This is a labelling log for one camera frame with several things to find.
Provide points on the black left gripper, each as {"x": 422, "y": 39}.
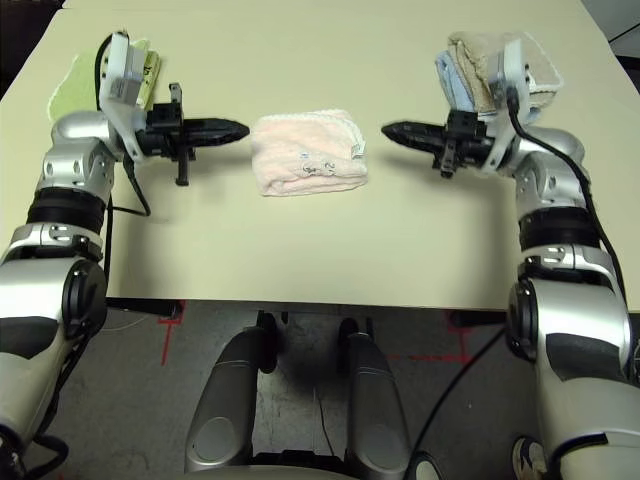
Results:
{"x": 160, "y": 135}

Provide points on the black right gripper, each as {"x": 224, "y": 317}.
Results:
{"x": 472, "y": 145}

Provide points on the pink towel with duck embroidery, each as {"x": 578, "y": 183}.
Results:
{"x": 300, "y": 155}

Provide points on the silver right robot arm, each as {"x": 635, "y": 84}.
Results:
{"x": 570, "y": 310}

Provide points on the folded light blue towel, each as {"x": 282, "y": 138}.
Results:
{"x": 452, "y": 80}

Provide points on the folded beige towel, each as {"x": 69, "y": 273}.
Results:
{"x": 475, "y": 65}

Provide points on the folded green towel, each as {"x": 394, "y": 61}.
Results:
{"x": 75, "y": 85}

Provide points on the silver left robot leg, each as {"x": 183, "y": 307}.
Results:
{"x": 225, "y": 400}

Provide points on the silver robot leg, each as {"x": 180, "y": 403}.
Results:
{"x": 375, "y": 400}
{"x": 225, "y": 400}

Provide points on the silver right robot leg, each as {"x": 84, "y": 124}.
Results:
{"x": 375, "y": 400}

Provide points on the white sneaker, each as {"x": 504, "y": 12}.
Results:
{"x": 531, "y": 457}
{"x": 426, "y": 467}

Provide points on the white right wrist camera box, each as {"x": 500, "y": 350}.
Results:
{"x": 510, "y": 75}

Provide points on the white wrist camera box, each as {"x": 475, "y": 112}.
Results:
{"x": 510, "y": 75}
{"x": 122, "y": 75}

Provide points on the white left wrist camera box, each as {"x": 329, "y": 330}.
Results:
{"x": 122, "y": 75}

